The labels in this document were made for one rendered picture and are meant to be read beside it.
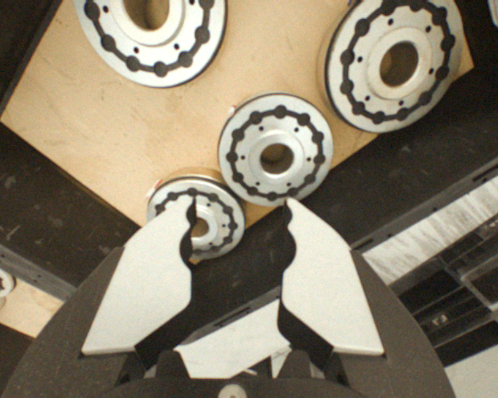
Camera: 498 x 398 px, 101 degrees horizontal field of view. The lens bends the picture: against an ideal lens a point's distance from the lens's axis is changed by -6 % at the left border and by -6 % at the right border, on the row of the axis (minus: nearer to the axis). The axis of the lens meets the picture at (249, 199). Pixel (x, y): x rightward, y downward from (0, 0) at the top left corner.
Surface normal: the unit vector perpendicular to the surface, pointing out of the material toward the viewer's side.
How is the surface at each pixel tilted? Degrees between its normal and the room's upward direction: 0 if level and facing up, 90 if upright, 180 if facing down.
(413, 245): 0
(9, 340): 90
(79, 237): 90
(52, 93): 0
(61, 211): 90
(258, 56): 0
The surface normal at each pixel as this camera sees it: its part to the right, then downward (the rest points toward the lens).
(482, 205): 0.01, 0.51
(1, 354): 0.76, -0.57
